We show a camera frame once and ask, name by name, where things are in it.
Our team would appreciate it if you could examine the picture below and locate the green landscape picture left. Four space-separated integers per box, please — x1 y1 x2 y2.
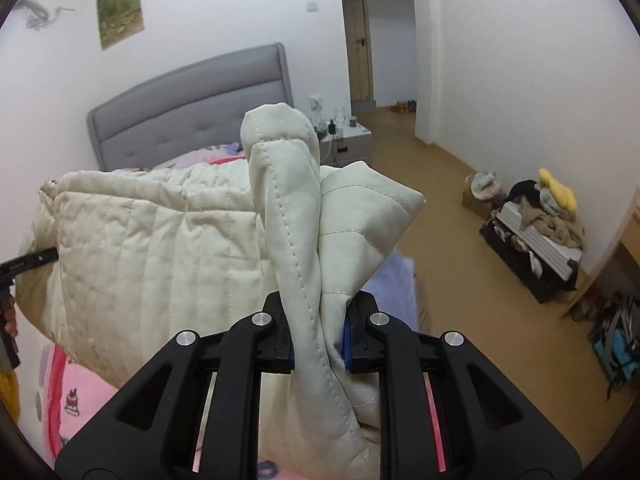
96 0 144 50

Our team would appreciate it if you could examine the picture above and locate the yellow sleeve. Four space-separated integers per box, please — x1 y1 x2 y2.
0 370 21 422

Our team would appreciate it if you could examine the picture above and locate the grey upholstered headboard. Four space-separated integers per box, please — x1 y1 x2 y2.
87 42 294 171

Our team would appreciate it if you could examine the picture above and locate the white bedside table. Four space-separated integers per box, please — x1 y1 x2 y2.
319 122 373 168

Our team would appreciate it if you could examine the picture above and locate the blue black backpack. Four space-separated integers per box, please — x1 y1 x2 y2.
589 292 639 399

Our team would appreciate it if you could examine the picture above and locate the left hand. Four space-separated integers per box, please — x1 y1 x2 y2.
1 294 18 338

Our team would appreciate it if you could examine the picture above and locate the cream quilted jacket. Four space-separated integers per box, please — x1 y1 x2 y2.
14 102 428 480

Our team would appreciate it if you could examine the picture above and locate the cardboard box with clothes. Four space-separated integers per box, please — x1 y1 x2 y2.
461 171 506 220

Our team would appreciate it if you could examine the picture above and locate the pink patterned blanket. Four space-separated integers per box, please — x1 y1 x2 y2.
34 142 446 480

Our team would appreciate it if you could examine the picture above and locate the open suitcase with clothes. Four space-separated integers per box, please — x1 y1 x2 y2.
480 177 587 304

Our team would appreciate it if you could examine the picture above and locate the purple folded garment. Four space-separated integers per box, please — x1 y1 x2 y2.
362 248 419 330

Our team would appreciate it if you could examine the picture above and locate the wooden door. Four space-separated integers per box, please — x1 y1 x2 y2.
342 0 373 102

